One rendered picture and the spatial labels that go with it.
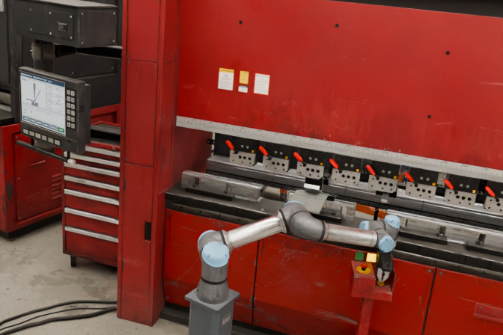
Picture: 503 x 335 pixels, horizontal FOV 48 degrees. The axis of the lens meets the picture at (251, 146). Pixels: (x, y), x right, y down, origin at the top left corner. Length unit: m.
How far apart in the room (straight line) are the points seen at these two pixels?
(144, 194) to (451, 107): 1.75
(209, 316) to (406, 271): 1.16
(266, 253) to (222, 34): 1.27
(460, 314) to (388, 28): 1.55
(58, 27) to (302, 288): 1.91
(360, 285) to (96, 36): 1.77
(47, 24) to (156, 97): 0.68
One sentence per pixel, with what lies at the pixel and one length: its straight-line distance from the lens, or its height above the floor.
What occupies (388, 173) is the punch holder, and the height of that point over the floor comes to 1.20.
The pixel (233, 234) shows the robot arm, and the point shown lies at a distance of 2.61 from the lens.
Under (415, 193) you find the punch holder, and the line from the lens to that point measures 3.13.
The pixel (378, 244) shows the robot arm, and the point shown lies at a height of 1.03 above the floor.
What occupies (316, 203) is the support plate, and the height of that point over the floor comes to 1.00.
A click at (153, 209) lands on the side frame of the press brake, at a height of 0.80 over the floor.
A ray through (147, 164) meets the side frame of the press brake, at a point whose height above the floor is 1.07.
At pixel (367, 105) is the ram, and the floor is 1.55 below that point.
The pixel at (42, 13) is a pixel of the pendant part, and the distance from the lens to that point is 2.96.
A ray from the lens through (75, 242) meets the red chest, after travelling 4.23.
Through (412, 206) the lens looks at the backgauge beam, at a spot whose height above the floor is 0.93.
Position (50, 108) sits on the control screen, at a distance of 2.96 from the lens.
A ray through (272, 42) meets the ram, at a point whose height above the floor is 1.81.
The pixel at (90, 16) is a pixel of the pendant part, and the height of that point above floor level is 1.90.
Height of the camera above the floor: 2.16
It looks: 17 degrees down
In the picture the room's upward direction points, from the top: 5 degrees clockwise
